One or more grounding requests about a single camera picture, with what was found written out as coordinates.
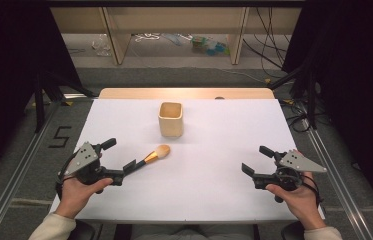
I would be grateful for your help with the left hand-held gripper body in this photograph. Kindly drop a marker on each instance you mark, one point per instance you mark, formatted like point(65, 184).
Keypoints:
point(84, 159)

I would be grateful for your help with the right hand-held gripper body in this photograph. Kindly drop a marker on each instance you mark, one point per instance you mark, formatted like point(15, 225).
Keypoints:
point(299, 162)

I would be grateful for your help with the wooden spoon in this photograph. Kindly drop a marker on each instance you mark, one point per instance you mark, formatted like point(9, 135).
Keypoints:
point(162, 151)

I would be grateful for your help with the beige square brush holder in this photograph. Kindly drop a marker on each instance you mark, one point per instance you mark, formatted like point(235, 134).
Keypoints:
point(171, 128)

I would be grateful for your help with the person's left hand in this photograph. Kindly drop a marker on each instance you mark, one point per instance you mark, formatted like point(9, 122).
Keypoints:
point(74, 196)

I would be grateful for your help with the person's right hand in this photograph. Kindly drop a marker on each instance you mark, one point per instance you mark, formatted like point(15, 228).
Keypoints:
point(304, 203)

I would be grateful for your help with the black metal stand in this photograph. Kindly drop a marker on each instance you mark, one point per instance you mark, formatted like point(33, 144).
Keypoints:
point(312, 110)
point(39, 110)

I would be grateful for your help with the white table cover sheet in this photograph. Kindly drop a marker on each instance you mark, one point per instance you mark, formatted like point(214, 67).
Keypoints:
point(207, 166)

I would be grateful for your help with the yellow tape piece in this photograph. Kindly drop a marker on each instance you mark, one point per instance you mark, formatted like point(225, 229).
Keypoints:
point(267, 80)
point(68, 103)

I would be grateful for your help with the clear plastic bag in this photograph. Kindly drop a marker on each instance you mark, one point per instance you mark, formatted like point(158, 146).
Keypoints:
point(102, 46)

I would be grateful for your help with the black curtain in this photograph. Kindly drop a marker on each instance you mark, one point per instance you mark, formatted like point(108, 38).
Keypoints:
point(357, 83)
point(4, 66)

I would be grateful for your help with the light wooden shelf unit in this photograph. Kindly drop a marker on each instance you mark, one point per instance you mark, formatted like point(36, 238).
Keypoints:
point(114, 43)

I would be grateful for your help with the green and blue packets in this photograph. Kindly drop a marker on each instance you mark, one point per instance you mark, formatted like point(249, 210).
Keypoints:
point(207, 45)

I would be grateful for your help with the metal floor rail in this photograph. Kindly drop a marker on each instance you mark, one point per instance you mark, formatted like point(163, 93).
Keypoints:
point(340, 196)
point(7, 196)

